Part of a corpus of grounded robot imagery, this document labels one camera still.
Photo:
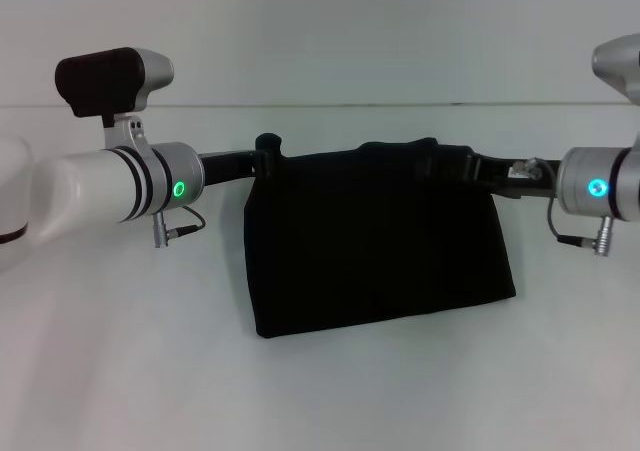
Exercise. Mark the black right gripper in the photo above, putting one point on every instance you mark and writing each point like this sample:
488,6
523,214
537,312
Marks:
500,178

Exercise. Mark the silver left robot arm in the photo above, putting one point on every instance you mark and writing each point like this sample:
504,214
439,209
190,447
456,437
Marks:
90,191

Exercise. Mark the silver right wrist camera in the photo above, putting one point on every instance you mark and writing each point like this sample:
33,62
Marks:
617,63

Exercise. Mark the black shirt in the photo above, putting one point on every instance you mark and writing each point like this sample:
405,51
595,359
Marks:
375,246

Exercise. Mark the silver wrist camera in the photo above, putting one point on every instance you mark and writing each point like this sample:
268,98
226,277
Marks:
617,63
100,78

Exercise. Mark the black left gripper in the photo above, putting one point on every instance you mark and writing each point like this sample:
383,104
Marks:
230,166

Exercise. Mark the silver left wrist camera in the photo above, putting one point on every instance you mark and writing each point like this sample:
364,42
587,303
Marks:
100,78

